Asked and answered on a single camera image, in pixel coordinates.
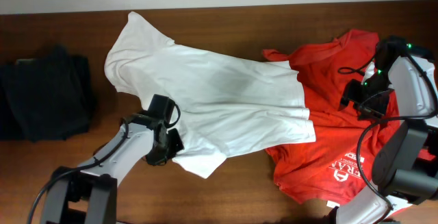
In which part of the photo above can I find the white t-shirt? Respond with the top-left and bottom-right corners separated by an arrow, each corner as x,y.
104,12 -> 315,178

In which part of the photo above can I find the red printed t-shirt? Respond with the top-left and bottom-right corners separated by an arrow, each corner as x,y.
263,29 -> 400,205

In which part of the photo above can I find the folded black clothes stack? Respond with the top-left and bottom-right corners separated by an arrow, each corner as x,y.
1,46 -> 96,142

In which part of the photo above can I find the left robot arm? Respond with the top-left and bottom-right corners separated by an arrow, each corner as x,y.
40,114 -> 183,224

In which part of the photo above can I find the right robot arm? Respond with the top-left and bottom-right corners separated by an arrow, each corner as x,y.
326,36 -> 437,224

